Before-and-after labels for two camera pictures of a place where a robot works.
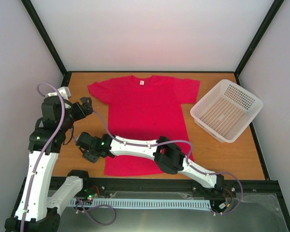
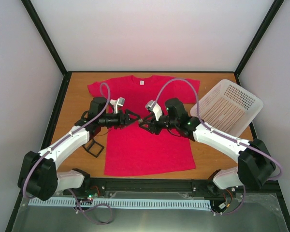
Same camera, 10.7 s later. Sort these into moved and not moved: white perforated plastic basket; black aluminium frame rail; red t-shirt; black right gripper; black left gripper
Moved: black right gripper; black left gripper
Not moved: white perforated plastic basket; red t-shirt; black aluminium frame rail
